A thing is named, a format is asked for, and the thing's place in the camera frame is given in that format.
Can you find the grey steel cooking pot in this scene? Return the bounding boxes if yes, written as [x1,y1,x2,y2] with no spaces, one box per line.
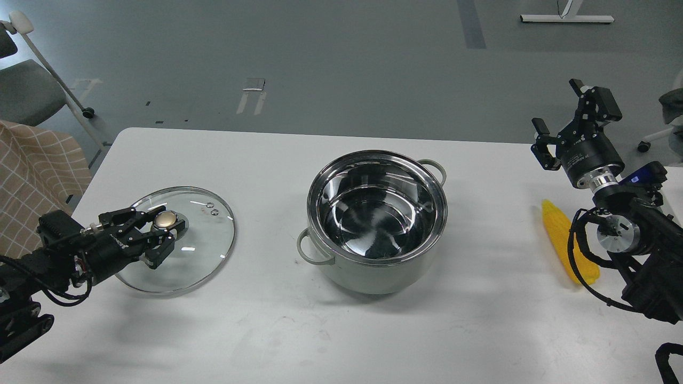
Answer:
[297,150,448,295]

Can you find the grey office chair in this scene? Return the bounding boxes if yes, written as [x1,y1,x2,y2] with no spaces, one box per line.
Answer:
[1,11,106,151]

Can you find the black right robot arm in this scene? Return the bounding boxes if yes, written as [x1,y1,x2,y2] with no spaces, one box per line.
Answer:
[531,79,682,324]

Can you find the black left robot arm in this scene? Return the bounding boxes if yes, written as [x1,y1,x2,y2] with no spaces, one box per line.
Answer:
[1,206,188,361]

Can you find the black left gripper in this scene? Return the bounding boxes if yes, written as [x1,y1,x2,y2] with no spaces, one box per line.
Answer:
[80,207,176,286]

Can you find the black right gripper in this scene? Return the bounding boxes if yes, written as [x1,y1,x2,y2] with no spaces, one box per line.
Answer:
[531,78,625,189]

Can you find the glass pot lid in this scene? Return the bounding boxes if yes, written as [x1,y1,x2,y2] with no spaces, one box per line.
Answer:
[116,186,236,295]

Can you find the beige checkered cloth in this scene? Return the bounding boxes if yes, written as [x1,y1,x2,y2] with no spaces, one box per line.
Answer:
[1,120,92,259]

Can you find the grey chair at right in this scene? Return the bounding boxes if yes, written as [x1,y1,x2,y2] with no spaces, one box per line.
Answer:
[636,70,682,167]

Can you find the white desk leg base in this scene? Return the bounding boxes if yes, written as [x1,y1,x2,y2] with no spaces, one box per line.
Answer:
[519,1,615,25]

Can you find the yellow corn cob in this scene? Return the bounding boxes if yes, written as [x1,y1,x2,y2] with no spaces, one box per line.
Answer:
[541,199,600,286]

